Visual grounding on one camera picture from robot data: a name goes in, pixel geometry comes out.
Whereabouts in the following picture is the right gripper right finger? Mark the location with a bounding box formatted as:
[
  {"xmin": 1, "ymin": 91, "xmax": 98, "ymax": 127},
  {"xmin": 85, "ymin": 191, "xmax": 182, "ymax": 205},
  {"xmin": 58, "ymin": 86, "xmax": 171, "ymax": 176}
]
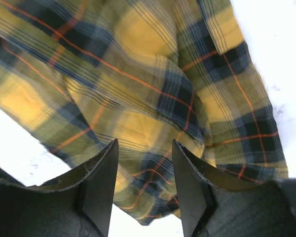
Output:
[{"xmin": 172, "ymin": 140, "xmax": 264, "ymax": 237}]

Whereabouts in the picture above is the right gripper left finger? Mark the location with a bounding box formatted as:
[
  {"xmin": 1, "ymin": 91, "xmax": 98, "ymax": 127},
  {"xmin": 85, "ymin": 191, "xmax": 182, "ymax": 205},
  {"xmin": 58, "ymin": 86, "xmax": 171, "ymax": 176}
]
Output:
[{"xmin": 32, "ymin": 140, "xmax": 119, "ymax": 237}]

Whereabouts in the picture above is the yellow plaid long sleeve shirt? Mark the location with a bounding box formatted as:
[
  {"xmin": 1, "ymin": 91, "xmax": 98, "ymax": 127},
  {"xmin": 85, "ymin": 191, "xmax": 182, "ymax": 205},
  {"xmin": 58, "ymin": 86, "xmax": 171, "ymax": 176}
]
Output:
[{"xmin": 0, "ymin": 0, "xmax": 288, "ymax": 226}]

